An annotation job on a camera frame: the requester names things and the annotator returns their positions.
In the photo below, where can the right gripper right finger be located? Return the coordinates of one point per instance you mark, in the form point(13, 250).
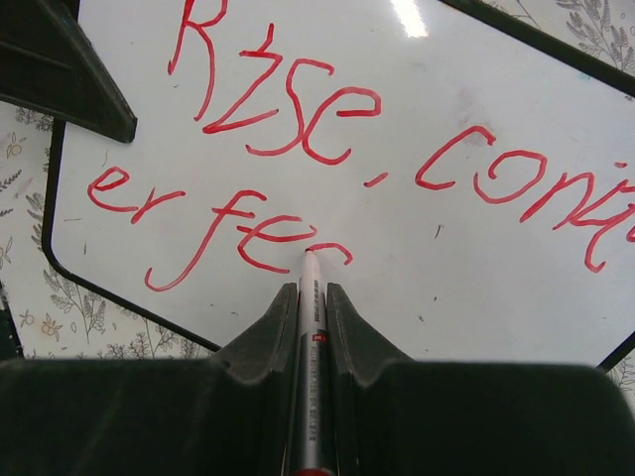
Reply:
point(398, 416)

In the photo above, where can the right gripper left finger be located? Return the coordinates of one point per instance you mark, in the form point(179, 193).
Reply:
point(223, 415)

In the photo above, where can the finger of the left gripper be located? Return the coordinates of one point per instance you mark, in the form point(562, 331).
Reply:
point(48, 64)

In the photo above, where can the red whiteboard marker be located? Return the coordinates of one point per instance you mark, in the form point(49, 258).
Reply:
point(311, 444)

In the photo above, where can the small whiteboard black frame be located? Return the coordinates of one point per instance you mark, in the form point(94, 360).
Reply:
point(397, 149)

